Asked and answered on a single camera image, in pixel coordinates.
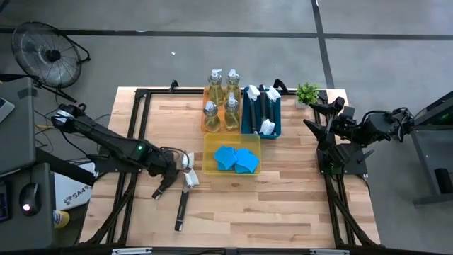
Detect black computer mouse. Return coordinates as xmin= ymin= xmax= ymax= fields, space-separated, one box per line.
xmin=18 ymin=181 xmax=42 ymax=217

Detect clear yellow soap pump bottle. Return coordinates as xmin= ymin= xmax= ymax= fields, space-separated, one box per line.
xmin=207 ymin=68 xmax=224 ymax=107
xmin=202 ymin=100 xmax=221 ymax=134
xmin=224 ymin=91 xmax=241 ymax=132
xmin=225 ymin=68 xmax=241 ymax=103

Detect yellow roll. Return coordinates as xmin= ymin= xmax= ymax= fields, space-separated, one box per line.
xmin=52 ymin=209 xmax=71 ymax=230

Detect black desk beam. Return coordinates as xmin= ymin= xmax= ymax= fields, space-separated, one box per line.
xmin=34 ymin=147 xmax=97 ymax=188

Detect grey equipment cart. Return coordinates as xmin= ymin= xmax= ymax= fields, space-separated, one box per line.
xmin=406 ymin=90 xmax=453 ymax=208

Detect green plant in white pot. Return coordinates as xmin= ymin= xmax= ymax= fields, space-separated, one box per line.
xmin=295 ymin=81 xmax=320 ymax=109

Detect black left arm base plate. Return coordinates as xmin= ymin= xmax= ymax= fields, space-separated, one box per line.
xmin=92 ymin=155 xmax=143 ymax=174

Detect orange translucent plastic tray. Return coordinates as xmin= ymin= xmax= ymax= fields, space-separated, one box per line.
xmin=201 ymin=86 xmax=244 ymax=135

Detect black box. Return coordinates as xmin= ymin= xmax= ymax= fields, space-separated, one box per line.
xmin=433 ymin=167 xmax=453 ymax=195

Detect black aluminium rig frame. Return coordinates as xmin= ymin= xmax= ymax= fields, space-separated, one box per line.
xmin=79 ymin=78 xmax=382 ymax=255

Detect silver metal bracket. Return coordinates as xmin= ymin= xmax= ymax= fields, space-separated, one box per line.
xmin=111 ymin=247 xmax=153 ymax=255
xmin=309 ymin=248 xmax=350 ymax=255

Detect white dish brush black handle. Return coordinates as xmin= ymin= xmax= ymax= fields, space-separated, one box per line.
xmin=265 ymin=86 xmax=282 ymax=125
xmin=151 ymin=151 xmax=195 ymax=200
xmin=246 ymin=84 xmax=262 ymax=135
xmin=174 ymin=168 xmax=200 ymax=232
xmin=258 ymin=84 xmax=277 ymax=136

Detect yellow translucent plastic tray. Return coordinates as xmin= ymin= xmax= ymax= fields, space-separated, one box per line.
xmin=202 ymin=132 xmax=263 ymax=177

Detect black computer keyboard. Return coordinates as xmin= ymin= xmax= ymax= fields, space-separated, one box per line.
xmin=0 ymin=179 xmax=11 ymax=223

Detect grey desk surface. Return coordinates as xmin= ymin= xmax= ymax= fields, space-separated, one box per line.
xmin=0 ymin=76 xmax=37 ymax=176

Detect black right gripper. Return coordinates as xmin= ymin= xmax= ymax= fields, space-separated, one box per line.
xmin=303 ymin=96 xmax=360 ymax=152

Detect white grey desk device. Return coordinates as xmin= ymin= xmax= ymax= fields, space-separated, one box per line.
xmin=0 ymin=97 xmax=16 ymax=124

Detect black floor fan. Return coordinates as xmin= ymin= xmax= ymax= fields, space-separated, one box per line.
xmin=10 ymin=20 xmax=92 ymax=90

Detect white cardboard box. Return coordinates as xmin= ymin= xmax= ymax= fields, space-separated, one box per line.
xmin=52 ymin=161 xmax=97 ymax=213

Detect black operator desk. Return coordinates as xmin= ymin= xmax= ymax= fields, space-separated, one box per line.
xmin=0 ymin=161 xmax=57 ymax=253

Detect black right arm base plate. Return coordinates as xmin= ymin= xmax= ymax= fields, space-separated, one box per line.
xmin=316 ymin=148 xmax=369 ymax=177

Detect teal plastic tray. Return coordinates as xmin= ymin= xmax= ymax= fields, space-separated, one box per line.
xmin=241 ymin=86 xmax=283 ymax=140

